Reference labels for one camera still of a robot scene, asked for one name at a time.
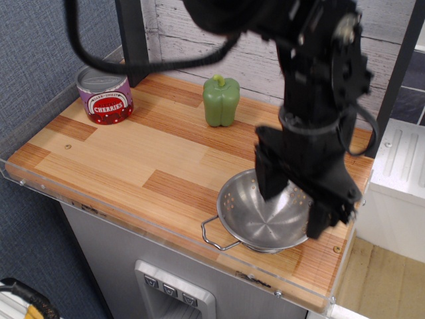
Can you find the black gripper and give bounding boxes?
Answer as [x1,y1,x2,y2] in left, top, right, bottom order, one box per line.
[255,108,361,239]

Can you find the silver metal colander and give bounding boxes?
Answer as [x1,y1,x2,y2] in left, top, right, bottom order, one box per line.
[201,169,313,254]

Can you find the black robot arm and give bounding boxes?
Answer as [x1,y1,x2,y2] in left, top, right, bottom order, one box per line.
[185,1,372,239]

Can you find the white toy sink counter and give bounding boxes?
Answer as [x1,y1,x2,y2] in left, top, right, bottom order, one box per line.
[355,120,424,262]

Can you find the green toy bell pepper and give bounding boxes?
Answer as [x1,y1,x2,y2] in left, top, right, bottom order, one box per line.
[203,74,240,127]

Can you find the silver dispenser button panel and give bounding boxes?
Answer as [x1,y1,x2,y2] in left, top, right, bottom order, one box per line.
[134,260,216,318]

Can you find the grey toy fridge cabinet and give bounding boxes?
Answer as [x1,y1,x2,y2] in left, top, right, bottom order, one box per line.
[62,204,307,318]

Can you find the cherries tin can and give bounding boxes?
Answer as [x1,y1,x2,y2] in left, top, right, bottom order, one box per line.
[75,66,133,125]

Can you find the black and yellow object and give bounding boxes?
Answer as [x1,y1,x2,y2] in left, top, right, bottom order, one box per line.
[1,278,60,318]

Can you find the dark right support post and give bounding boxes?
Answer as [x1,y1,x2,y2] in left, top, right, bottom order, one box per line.
[365,0,424,158]

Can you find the black braided cable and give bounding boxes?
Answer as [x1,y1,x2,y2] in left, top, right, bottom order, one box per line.
[64,0,242,74]

